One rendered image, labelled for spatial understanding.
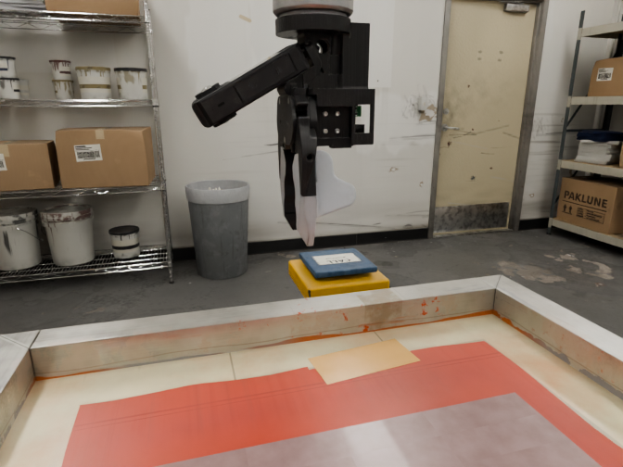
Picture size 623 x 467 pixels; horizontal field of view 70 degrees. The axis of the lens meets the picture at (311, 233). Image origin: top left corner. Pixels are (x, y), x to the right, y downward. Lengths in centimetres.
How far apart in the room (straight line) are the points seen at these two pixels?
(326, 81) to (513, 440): 35
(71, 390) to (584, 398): 46
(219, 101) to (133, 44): 315
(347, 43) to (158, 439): 38
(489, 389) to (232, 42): 332
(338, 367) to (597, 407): 23
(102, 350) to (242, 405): 15
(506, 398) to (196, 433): 27
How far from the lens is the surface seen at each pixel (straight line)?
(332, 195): 43
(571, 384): 50
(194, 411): 42
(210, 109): 42
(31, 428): 45
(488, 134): 453
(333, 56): 45
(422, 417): 41
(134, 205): 363
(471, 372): 48
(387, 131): 392
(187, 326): 48
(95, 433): 42
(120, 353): 49
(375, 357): 48
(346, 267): 67
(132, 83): 321
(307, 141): 40
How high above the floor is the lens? 121
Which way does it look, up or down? 16 degrees down
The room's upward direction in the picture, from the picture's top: straight up
